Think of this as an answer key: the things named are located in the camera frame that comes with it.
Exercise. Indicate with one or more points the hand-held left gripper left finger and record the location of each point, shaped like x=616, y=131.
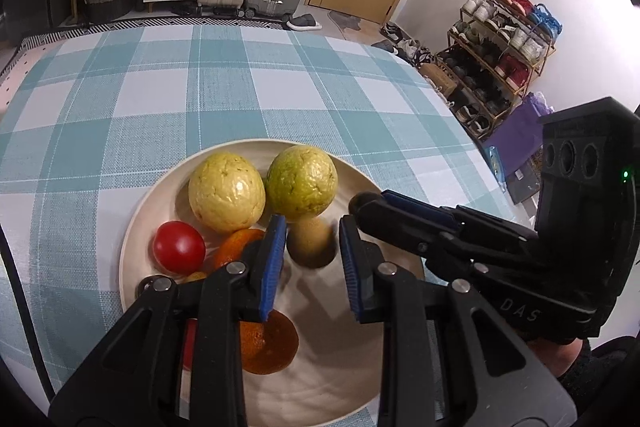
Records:
x=272, y=267

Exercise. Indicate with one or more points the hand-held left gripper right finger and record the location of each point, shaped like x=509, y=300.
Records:
x=350, y=267

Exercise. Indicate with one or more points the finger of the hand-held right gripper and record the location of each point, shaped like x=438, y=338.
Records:
x=400, y=232
x=430, y=212

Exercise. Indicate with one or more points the orange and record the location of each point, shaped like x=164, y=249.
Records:
x=270, y=344
x=232, y=247

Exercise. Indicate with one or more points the brown kiwi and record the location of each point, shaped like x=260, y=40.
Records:
x=312, y=242

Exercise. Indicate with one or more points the dark plum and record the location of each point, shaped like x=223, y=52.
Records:
x=364, y=203

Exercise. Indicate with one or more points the cream oval plate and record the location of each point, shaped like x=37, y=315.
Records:
x=325, y=357

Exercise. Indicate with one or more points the red tomato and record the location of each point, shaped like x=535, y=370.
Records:
x=178, y=247
x=189, y=347

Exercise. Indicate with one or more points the person's right forearm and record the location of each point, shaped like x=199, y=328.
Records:
x=600, y=382

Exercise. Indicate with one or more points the person's right hand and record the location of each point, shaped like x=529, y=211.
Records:
x=555, y=357

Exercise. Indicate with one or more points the grey bag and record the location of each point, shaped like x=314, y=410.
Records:
x=522, y=184

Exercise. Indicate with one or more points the greenish yellow guava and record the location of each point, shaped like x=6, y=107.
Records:
x=300, y=179

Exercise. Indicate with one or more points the purple bag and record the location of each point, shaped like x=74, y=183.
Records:
x=522, y=127

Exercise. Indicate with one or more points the wooden shoe rack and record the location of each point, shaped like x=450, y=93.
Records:
x=500, y=57

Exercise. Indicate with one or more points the pile of loose shoes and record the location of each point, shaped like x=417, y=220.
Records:
x=400, y=44

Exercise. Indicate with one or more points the grey doormat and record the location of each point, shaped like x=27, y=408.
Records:
x=347, y=21

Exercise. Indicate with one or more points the teal white checkered tablecloth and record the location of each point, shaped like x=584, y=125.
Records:
x=150, y=97

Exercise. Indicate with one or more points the grey slippers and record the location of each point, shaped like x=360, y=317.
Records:
x=305, y=23

